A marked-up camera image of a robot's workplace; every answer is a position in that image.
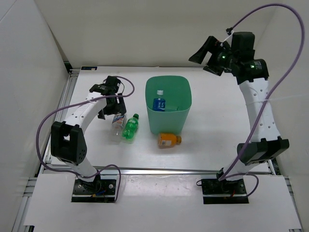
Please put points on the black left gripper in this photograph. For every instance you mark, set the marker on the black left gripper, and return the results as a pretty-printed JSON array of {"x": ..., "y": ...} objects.
[{"x": 119, "y": 108}]

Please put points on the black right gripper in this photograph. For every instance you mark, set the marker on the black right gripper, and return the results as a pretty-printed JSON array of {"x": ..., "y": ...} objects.
[{"x": 210, "y": 43}]

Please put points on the white orange label clear bottle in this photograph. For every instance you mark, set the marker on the white orange label clear bottle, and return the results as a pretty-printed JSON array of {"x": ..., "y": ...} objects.
[{"x": 118, "y": 124}]

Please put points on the blue label clear bottle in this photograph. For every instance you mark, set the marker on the blue label clear bottle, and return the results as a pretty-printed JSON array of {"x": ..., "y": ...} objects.
[{"x": 159, "y": 103}]

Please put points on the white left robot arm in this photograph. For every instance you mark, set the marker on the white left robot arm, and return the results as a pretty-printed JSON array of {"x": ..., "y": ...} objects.
[{"x": 67, "y": 137}]

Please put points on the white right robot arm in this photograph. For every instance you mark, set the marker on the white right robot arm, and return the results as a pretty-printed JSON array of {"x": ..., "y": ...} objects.
[{"x": 264, "y": 141}]

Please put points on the green plastic bin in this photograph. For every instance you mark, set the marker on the green plastic bin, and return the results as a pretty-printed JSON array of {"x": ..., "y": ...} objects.
[{"x": 177, "y": 94}]

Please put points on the green soda bottle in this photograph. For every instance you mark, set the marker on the green soda bottle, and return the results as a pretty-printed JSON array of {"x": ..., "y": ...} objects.
[{"x": 131, "y": 128}]

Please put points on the blue white label sticker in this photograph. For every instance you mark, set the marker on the blue white label sticker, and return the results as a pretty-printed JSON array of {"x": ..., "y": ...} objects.
[{"x": 89, "y": 68}]

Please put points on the orange juice bottle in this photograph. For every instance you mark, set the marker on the orange juice bottle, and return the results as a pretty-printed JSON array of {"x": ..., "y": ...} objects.
[{"x": 167, "y": 140}]

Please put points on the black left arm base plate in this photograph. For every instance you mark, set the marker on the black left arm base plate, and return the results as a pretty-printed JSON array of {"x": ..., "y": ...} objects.
[{"x": 102, "y": 190}]

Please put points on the aluminium table edge rail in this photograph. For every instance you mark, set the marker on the aluminium table edge rail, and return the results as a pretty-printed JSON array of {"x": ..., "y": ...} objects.
[{"x": 158, "y": 171}]

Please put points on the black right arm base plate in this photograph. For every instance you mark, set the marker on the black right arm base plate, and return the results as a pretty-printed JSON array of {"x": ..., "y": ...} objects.
[{"x": 223, "y": 192}]

